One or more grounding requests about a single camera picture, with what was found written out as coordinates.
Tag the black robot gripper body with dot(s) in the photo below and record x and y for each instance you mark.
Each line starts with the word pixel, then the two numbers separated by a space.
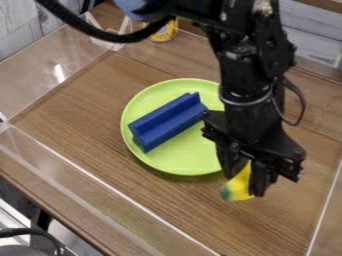
pixel 254 125

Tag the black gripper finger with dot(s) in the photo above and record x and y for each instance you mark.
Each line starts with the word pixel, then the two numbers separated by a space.
pixel 232 161
pixel 264 176

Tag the yellow toy banana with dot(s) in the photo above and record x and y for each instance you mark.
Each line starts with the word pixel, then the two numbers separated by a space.
pixel 236 189

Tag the blue foam block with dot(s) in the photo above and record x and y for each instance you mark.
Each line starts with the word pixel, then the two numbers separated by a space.
pixel 169 120

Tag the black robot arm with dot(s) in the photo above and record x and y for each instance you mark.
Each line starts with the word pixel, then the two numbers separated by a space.
pixel 256 55

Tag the clear acrylic corner bracket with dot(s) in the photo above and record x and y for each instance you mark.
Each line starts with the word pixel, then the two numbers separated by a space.
pixel 125 29

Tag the clear acrylic tray wall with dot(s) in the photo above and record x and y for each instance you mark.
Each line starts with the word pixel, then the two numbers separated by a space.
pixel 101 213

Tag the black metal table bracket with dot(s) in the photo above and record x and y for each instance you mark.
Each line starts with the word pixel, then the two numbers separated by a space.
pixel 47 242

